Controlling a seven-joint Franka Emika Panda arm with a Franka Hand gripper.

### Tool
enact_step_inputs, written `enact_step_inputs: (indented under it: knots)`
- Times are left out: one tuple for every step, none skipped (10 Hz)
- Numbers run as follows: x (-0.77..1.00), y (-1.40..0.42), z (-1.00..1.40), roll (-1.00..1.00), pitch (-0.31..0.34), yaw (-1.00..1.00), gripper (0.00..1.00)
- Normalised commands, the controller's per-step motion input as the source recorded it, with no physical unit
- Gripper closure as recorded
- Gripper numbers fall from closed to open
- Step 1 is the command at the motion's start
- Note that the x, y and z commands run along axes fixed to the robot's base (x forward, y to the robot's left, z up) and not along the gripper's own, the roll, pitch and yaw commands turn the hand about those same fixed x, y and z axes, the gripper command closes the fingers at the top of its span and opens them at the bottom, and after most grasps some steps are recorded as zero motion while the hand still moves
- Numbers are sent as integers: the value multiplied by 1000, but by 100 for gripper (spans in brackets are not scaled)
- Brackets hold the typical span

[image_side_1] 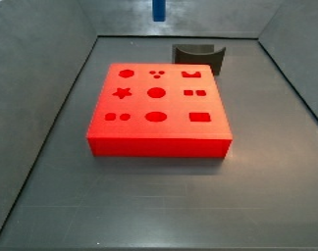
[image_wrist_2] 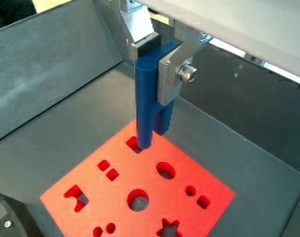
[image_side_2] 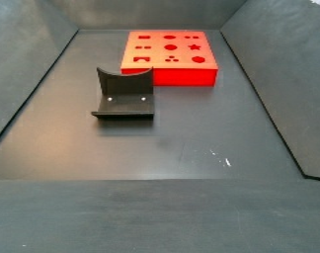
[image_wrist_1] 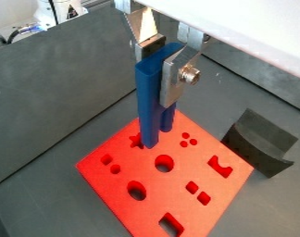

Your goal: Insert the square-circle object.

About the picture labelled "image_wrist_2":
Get red shape-sorting block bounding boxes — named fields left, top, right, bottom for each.
left=40, top=123, right=235, bottom=237

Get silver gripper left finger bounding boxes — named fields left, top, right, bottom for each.
left=111, top=0, right=159, bottom=61

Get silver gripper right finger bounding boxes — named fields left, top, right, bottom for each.
left=158, top=22, right=211, bottom=106

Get blue square-circle peg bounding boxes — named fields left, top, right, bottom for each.
left=134, top=40, right=179, bottom=149

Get black curved holder stand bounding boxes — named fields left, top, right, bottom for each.
left=0, top=193, right=44, bottom=237

